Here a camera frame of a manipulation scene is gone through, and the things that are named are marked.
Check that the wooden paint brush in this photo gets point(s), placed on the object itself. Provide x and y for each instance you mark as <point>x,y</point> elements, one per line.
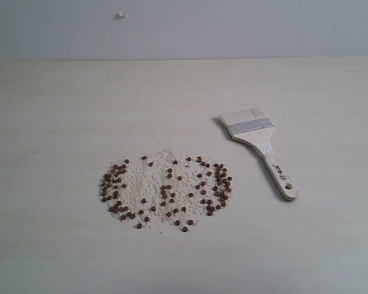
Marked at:
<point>254,128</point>

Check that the brown pellets and white crumbs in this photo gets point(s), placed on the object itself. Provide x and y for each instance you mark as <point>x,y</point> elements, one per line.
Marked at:
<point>165,187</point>

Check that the white wall hook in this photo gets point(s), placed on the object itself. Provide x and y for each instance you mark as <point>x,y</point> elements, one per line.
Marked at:
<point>120,15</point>

